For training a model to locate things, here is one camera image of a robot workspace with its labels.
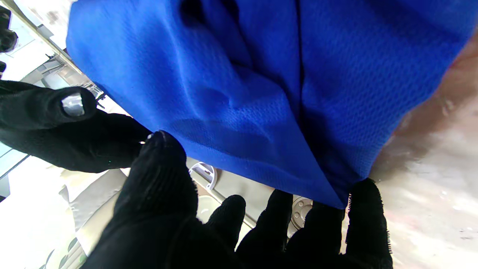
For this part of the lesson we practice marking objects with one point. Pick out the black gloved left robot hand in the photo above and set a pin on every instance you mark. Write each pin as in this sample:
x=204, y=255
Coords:
x=157, y=209

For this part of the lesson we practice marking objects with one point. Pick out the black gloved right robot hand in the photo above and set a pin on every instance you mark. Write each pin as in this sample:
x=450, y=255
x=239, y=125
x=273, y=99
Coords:
x=74, y=138

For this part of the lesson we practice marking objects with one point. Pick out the beige suitcase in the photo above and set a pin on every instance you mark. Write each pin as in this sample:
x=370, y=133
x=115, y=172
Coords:
x=239, y=186

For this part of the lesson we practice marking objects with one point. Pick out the blue shirt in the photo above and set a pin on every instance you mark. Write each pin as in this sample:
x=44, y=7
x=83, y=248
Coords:
x=261, y=74

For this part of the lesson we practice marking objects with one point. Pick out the grey cushion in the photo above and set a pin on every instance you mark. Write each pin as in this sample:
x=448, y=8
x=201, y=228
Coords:
x=93, y=194

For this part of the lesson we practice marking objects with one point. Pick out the tall green leafy plant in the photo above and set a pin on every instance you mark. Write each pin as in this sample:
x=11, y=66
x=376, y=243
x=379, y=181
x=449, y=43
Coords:
x=72, y=244

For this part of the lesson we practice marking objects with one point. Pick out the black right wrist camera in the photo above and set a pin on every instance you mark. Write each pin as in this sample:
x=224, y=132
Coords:
x=7, y=39

